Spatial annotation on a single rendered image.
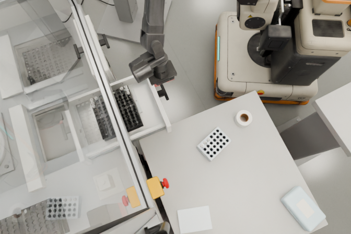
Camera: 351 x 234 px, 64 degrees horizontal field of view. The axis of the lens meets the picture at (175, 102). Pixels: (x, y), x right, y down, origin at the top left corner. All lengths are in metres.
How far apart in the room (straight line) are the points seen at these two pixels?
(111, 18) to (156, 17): 1.56
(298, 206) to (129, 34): 1.69
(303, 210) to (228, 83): 0.92
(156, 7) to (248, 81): 1.14
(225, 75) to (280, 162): 0.79
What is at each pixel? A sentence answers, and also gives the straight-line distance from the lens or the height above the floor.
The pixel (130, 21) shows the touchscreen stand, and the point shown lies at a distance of 2.35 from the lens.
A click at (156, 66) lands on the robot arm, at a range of 0.92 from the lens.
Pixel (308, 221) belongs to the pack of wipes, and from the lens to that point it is 1.28.
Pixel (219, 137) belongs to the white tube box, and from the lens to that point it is 1.22.
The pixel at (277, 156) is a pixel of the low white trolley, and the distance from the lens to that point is 1.30.
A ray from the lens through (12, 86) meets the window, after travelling 0.28.
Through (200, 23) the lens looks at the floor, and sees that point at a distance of 2.39.
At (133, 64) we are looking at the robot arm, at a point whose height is 1.16.
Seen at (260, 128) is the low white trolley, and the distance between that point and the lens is 1.30.
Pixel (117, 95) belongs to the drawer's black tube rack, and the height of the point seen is 0.90.
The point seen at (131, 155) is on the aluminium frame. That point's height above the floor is 0.99.
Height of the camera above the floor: 1.97
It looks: 72 degrees down
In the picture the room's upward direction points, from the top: straight up
